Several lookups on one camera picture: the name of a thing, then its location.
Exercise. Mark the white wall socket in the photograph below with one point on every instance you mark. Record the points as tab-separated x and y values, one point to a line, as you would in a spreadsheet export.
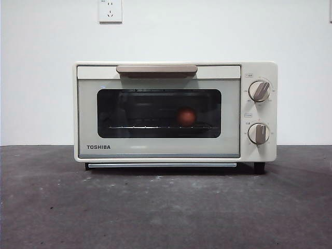
110	15

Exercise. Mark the glass oven door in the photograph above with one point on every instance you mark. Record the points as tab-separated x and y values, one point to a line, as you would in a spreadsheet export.
88	116

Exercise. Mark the taupe timer knob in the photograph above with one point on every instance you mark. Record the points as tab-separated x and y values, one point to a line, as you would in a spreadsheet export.
258	134

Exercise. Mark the cream Toshiba toaster oven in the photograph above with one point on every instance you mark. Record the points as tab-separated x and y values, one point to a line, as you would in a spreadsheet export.
271	155

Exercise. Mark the taupe temperature knob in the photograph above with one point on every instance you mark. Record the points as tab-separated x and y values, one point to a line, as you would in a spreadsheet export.
259	91

